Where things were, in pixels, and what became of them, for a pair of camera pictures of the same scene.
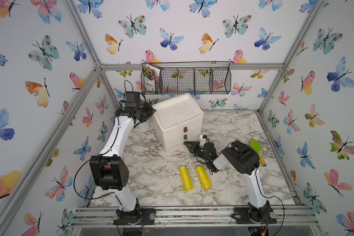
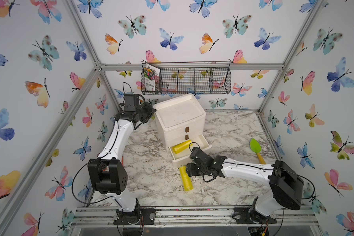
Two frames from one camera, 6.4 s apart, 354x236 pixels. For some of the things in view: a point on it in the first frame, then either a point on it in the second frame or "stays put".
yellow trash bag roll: (204, 178) to (181, 146)
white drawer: (182, 137) stays put
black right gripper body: (201, 155) to (193, 170)
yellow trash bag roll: (187, 182) stays put
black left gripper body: (145, 112) stays put
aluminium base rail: (297, 216) stays put
